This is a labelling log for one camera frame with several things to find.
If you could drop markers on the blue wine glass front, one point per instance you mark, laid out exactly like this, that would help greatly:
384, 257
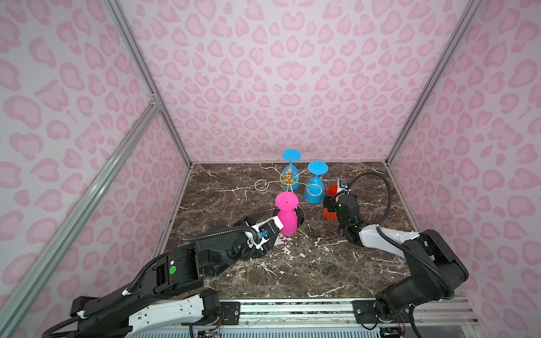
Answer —
314, 190

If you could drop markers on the red wine glass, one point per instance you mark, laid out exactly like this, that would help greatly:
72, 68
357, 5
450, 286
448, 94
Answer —
330, 213

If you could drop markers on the aluminium mounting rail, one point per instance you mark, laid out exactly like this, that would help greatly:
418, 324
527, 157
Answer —
344, 318

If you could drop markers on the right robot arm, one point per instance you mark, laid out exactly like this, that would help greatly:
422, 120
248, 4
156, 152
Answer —
435, 270

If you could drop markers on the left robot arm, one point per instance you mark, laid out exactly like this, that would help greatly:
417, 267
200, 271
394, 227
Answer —
123, 312

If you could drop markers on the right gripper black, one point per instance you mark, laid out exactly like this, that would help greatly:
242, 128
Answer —
330, 201

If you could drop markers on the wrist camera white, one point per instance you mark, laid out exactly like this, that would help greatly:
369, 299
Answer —
266, 234
343, 186

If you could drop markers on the blue wine glass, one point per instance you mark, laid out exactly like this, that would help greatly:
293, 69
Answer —
290, 175
314, 190

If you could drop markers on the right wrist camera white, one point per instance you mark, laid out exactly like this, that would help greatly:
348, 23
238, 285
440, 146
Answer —
343, 186

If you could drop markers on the gold wire glass rack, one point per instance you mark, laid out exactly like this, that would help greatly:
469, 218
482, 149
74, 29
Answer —
263, 185

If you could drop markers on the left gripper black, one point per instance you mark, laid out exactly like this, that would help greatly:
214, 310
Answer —
263, 251

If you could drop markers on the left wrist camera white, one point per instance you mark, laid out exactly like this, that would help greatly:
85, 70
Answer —
266, 234

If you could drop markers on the aluminium frame strut diagonal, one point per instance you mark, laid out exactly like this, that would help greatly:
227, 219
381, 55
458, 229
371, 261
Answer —
46, 263

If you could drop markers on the magenta wine glass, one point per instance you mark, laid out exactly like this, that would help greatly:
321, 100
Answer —
286, 203

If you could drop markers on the blue wine glass rear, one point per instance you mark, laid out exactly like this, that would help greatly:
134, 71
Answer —
290, 175

